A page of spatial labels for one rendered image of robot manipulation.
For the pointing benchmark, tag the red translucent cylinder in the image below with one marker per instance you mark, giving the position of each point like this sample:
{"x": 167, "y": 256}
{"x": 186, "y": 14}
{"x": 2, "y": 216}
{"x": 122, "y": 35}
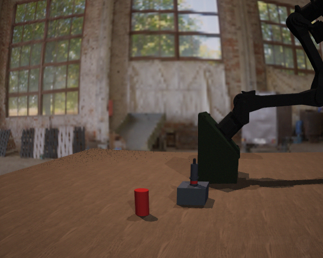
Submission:
{"x": 142, "y": 201}

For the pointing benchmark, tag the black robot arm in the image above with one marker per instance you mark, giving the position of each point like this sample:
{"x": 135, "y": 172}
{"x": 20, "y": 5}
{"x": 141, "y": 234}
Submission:
{"x": 299, "y": 23}

